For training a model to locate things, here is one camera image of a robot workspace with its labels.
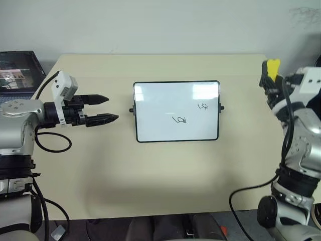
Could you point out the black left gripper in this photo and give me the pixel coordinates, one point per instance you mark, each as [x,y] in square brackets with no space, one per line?
[74,113]

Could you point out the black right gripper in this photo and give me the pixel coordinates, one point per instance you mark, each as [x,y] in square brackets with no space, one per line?
[278,93]

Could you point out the yellow whiteboard eraser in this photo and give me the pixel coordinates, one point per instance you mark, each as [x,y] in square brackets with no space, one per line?
[273,69]

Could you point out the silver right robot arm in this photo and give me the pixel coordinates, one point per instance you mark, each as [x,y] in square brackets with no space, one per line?
[301,155]

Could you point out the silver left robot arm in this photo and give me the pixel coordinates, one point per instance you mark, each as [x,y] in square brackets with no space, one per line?
[15,125]

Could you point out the black-framed small whiteboard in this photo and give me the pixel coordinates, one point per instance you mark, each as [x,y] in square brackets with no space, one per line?
[175,113]

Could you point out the dark open laptop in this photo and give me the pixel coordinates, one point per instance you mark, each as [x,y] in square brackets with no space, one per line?
[17,72]

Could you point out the small grey flat box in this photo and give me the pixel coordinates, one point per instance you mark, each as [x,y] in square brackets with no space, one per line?
[59,232]

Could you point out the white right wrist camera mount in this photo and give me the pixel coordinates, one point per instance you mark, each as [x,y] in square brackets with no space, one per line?
[311,80]

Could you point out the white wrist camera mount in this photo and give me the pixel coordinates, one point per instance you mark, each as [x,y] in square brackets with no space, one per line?
[61,84]
[311,80]

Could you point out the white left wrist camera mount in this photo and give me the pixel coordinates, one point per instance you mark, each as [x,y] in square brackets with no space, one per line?
[61,84]

